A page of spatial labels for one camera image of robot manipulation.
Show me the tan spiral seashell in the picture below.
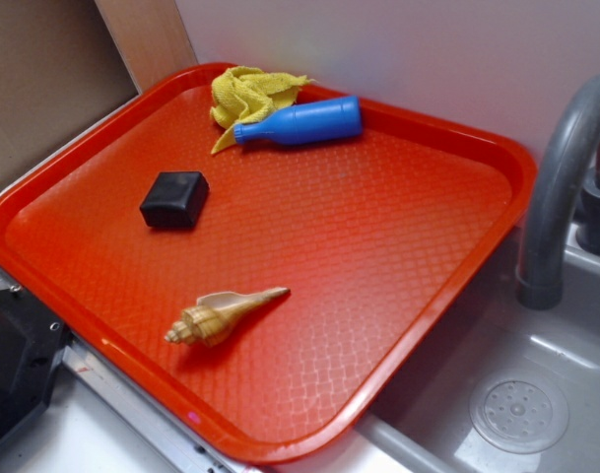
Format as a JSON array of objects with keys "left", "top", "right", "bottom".
[{"left": 164, "top": 287, "right": 291, "bottom": 348}]

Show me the black rectangular block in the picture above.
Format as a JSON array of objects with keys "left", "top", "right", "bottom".
[{"left": 139, "top": 171, "right": 210, "bottom": 229}]

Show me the grey curved faucet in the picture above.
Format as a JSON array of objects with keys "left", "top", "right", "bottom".
[{"left": 516, "top": 74, "right": 600, "bottom": 309}]

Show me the wooden board panel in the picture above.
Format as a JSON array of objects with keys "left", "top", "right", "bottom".
[{"left": 0, "top": 1, "right": 197, "bottom": 191}]

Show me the blue plastic bottle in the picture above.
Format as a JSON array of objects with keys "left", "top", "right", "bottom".
[{"left": 233, "top": 96, "right": 363, "bottom": 146}]

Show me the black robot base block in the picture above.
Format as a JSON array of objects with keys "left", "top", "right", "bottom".
[{"left": 0, "top": 285, "right": 69, "bottom": 441}]

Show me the yellow cloth rag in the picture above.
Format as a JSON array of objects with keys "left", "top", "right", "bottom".
[{"left": 209, "top": 66, "right": 313, "bottom": 155}]

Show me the grey toy sink basin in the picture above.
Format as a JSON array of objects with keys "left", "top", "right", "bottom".
[{"left": 356, "top": 222, "right": 600, "bottom": 473}]

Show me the red plastic tray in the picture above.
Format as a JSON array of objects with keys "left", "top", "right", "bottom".
[{"left": 0, "top": 63, "right": 536, "bottom": 465}]

